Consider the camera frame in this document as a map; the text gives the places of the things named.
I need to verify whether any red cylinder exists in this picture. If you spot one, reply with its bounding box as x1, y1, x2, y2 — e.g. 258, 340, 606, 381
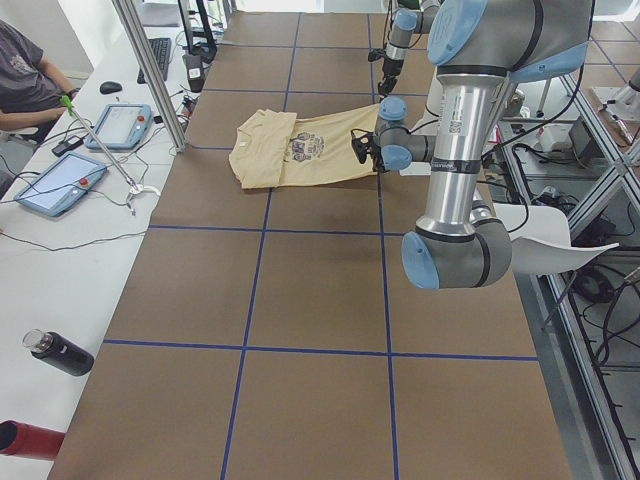
1, 420, 65, 461

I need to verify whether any black computer mouse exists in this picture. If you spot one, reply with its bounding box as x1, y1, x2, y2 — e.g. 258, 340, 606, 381
99, 81, 122, 95

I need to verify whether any near blue teach pendant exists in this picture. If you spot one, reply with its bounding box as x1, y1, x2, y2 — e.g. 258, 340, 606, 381
14, 152, 107, 217

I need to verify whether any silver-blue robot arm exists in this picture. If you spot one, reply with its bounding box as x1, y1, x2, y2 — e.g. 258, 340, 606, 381
368, 1, 443, 98
370, 1, 595, 290

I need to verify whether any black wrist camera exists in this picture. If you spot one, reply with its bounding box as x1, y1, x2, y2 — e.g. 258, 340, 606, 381
368, 49, 386, 62
350, 129, 373, 164

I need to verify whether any seated person grey shirt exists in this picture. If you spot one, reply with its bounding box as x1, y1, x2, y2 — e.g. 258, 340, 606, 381
1, 22, 79, 142

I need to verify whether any cream long-sleeve printed shirt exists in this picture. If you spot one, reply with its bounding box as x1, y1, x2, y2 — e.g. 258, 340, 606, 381
229, 105, 379, 189

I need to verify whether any metal rod green tip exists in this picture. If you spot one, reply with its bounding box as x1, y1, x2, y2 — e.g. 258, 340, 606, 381
60, 95, 161, 217

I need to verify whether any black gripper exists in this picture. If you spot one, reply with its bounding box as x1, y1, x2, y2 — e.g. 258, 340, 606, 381
363, 134, 385, 170
377, 58, 403, 99

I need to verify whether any black keyboard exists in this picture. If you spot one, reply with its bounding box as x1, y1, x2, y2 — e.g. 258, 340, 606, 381
148, 37, 171, 81

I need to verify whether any black water bottle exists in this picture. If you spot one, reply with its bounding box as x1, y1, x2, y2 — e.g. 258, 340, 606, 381
22, 329, 94, 377

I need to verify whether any far blue teach pendant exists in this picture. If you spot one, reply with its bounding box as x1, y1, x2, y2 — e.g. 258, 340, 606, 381
93, 103, 153, 151

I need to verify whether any white plastic chair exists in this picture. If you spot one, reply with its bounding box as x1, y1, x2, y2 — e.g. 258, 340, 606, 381
494, 203, 619, 275

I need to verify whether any blue teach pendant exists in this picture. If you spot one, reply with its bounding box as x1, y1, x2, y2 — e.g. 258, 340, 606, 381
93, 103, 153, 151
14, 152, 107, 217

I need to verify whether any aluminium frame post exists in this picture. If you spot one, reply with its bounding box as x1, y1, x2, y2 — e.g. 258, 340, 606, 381
112, 0, 187, 153

